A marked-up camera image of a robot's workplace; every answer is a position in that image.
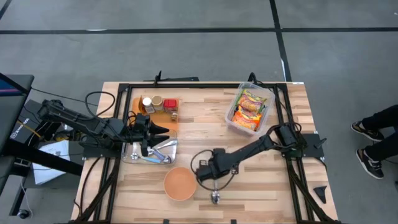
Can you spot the black triangular plastic piece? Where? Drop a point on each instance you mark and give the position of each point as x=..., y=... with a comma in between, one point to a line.
x=321, y=191

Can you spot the clear plastic bin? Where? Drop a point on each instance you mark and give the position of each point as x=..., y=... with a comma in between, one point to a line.
x=270, y=99

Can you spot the black electronics box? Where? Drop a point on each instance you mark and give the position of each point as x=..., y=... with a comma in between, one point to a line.
x=28, y=121

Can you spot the black metal table frame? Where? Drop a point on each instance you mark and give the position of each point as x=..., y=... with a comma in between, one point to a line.
x=202, y=85

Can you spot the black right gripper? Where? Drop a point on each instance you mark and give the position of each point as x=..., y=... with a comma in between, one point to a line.
x=211, y=166

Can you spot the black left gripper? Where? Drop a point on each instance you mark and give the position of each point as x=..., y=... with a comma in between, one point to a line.
x=142, y=130

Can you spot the tan wooden bowl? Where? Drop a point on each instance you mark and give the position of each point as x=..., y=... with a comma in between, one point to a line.
x=180, y=183

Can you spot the orange white ramen packet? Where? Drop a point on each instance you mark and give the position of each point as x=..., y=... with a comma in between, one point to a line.
x=247, y=119

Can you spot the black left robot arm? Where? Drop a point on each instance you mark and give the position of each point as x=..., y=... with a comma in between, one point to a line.
x=81, y=123

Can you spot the tan lid seasoning jar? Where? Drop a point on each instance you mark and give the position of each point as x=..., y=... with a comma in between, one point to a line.
x=157, y=102

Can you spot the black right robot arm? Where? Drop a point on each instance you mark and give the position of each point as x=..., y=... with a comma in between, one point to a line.
x=255, y=147

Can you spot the person's black shoe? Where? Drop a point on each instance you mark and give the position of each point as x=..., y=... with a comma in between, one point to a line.
x=367, y=131
x=370, y=163

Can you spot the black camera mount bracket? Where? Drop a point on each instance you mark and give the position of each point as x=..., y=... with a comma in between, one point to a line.
x=183, y=79

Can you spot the orange flat mat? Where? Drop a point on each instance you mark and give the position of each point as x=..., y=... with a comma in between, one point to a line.
x=164, y=119

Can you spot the red lid spice jar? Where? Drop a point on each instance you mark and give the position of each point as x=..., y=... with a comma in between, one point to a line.
x=171, y=105

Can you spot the black monitor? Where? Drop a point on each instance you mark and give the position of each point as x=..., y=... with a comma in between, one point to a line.
x=12, y=105

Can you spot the black monitor stand beam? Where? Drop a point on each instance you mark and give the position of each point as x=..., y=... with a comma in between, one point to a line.
x=46, y=158

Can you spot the person's leg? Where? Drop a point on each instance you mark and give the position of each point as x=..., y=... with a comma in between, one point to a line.
x=385, y=146
x=384, y=118

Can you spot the white paper sheet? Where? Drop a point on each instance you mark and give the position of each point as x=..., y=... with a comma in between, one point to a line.
x=46, y=176

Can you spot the glass jar brown seasoning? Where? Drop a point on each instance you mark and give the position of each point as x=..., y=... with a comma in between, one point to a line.
x=174, y=116

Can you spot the clear shallow tray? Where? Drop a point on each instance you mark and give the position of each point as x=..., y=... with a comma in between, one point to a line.
x=130, y=149

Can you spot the white cap spice shaker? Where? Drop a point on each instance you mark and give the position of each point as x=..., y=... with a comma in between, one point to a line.
x=148, y=104

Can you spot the green yellow ramen packet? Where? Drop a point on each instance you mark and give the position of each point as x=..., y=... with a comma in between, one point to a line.
x=252, y=101

